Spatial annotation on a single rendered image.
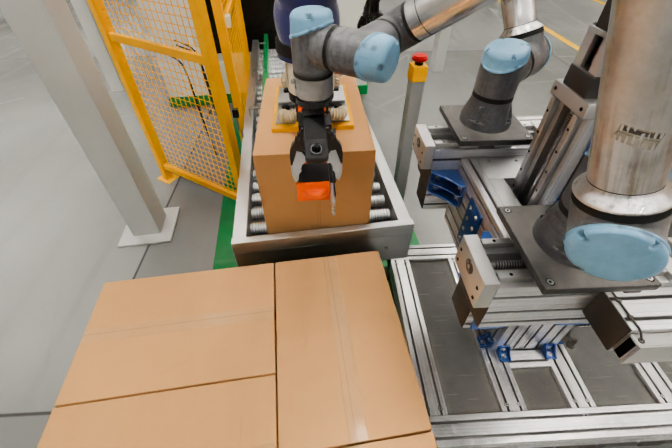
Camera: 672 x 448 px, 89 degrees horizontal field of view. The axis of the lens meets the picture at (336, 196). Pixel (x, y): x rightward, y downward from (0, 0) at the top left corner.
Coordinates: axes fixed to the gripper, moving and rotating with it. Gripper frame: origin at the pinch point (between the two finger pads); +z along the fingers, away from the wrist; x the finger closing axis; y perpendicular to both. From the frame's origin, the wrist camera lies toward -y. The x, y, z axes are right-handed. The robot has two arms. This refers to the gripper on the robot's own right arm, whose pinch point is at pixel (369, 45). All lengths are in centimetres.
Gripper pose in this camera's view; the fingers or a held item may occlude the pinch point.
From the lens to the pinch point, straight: 162.7
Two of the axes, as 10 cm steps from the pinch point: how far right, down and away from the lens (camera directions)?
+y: 0.8, 6.7, -7.4
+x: 10.0, -0.5, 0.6
